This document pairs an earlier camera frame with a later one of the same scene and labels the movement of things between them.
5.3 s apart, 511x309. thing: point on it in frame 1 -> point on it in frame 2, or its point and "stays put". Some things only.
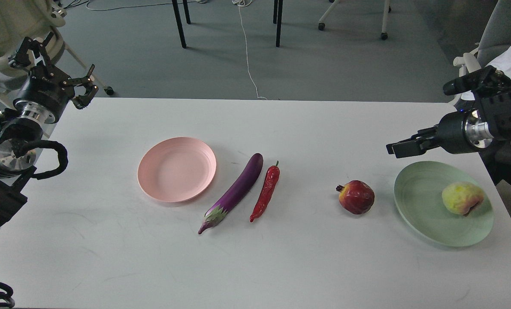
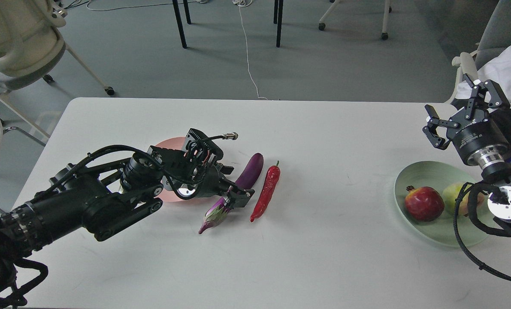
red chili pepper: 272,177 stays put
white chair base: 388,9 stays put
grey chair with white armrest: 509,20 stays put
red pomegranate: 356,197 -> 424,204
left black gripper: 48,90 -> 212,183
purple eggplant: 234,195 stays put
